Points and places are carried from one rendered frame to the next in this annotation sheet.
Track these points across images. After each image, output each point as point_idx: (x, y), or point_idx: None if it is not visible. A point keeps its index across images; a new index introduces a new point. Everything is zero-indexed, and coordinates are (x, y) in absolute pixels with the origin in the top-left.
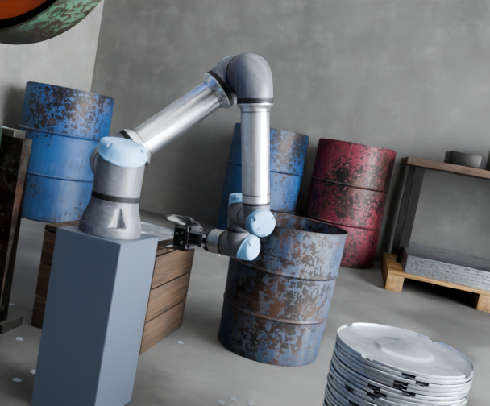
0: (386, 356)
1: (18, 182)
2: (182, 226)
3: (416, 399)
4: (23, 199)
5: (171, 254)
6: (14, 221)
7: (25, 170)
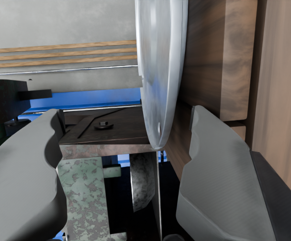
0: None
1: (103, 154)
2: (54, 234)
3: None
4: (120, 139)
5: (275, 42)
6: (144, 148)
7: (89, 146)
